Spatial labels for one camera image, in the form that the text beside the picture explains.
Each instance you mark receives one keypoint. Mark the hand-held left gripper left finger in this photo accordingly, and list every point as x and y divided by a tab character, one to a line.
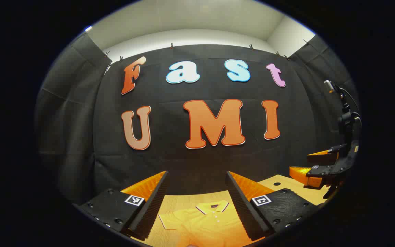
151	206

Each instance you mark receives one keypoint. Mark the orange T-shirt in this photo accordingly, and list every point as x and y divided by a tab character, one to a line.
207	224

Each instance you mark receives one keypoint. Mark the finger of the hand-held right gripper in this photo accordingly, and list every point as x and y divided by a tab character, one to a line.
321	159
321	171

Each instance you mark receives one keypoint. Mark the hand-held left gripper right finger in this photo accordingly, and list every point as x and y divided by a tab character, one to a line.
243	206

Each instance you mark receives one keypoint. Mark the black backdrop cloth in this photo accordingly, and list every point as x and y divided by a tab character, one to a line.
183	161

